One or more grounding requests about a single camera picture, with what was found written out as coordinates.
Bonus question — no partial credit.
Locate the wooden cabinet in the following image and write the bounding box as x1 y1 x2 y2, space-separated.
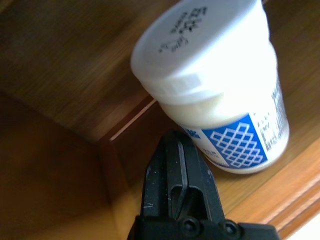
0 0 320 240

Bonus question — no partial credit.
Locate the white jar with blue label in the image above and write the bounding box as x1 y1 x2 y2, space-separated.
131 0 291 176

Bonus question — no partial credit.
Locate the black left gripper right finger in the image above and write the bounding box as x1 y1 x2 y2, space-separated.
179 133 225 220

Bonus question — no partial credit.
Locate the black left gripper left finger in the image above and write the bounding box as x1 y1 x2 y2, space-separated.
136 129 188 219

